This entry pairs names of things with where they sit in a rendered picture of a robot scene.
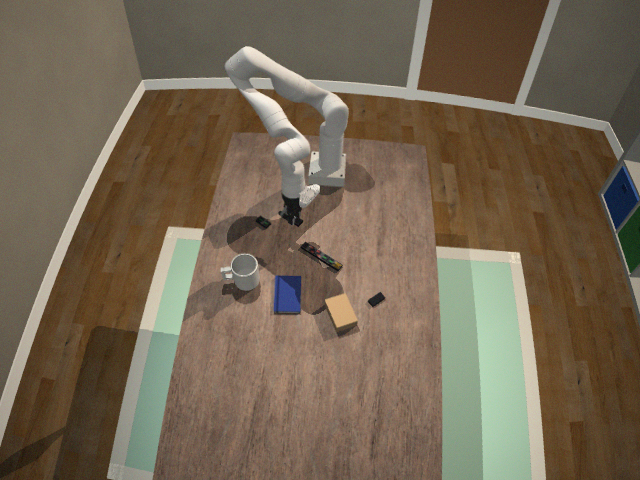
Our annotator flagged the grey mug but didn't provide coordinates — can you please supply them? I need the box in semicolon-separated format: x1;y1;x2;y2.
221;254;260;291

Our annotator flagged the blue notebook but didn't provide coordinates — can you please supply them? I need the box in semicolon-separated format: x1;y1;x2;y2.
273;275;301;313

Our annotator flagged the tan rectangular box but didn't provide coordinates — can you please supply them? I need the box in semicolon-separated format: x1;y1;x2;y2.
324;293;358;332

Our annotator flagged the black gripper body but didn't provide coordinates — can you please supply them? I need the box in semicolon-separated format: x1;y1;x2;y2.
282;193;299;211

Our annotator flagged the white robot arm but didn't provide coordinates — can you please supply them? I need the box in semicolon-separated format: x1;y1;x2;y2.
225;46;349;208

